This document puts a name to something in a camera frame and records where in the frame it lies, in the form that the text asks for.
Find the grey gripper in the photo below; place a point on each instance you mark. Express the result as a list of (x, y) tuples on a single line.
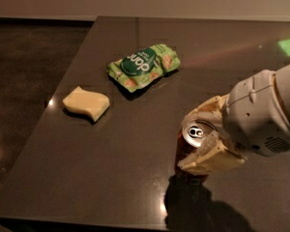
[(255, 113)]

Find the red coke can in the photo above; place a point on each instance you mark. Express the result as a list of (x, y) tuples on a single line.
[(189, 139)]

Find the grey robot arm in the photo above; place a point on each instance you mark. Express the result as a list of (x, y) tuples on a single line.
[(254, 116)]

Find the yellow sponge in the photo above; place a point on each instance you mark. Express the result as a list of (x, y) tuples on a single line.
[(87, 103)]

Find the green chip bag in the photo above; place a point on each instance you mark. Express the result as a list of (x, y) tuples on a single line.
[(140, 69)]

